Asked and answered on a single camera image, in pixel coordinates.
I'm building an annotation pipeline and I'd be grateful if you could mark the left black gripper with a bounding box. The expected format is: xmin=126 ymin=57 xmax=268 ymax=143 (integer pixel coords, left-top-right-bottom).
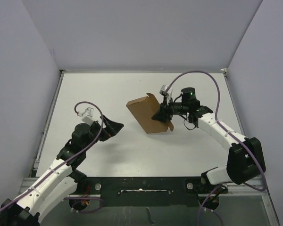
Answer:
xmin=83 ymin=114 xmax=123 ymax=151

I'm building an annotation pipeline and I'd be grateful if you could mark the brown cardboard paper box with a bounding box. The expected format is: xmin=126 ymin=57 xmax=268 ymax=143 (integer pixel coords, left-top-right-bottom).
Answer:
xmin=126 ymin=93 xmax=174 ymax=134

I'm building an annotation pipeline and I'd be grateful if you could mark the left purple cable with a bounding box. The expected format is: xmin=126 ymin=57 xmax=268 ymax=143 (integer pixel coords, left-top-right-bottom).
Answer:
xmin=0 ymin=101 xmax=104 ymax=218

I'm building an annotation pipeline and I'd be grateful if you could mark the purple cable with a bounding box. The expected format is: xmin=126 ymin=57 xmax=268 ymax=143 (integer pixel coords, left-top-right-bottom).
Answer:
xmin=0 ymin=101 xmax=104 ymax=218
xmin=167 ymin=70 xmax=267 ymax=217

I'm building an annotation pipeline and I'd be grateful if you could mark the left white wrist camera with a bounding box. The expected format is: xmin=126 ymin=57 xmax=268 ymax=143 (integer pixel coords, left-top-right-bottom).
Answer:
xmin=77 ymin=107 xmax=94 ymax=125

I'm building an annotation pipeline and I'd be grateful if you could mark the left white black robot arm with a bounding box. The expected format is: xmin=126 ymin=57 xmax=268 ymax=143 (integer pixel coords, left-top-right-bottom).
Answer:
xmin=0 ymin=115 xmax=124 ymax=226

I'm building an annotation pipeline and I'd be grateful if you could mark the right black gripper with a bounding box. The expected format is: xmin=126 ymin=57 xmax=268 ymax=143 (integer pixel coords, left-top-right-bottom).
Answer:
xmin=152 ymin=96 xmax=188 ymax=122

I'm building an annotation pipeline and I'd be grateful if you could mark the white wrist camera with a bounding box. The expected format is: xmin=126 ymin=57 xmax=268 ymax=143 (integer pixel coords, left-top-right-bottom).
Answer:
xmin=159 ymin=85 xmax=173 ymax=100
xmin=77 ymin=107 xmax=94 ymax=125

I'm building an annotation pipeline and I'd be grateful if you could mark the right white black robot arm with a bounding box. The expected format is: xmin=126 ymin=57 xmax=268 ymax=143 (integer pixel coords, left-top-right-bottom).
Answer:
xmin=152 ymin=85 xmax=266 ymax=193

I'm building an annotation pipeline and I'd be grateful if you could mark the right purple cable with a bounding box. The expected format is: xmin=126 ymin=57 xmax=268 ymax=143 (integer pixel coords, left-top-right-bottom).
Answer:
xmin=167 ymin=70 xmax=267 ymax=217

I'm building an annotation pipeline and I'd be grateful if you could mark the aluminium table frame rail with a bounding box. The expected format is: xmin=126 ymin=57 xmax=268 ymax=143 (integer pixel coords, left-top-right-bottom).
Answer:
xmin=14 ymin=70 xmax=64 ymax=181

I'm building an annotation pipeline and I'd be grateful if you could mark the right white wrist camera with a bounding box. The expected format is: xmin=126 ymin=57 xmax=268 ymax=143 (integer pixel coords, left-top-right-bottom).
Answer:
xmin=159 ymin=85 xmax=173 ymax=100

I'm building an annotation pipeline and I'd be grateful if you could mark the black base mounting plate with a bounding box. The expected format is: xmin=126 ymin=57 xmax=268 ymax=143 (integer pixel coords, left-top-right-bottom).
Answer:
xmin=69 ymin=177 xmax=228 ymax=211

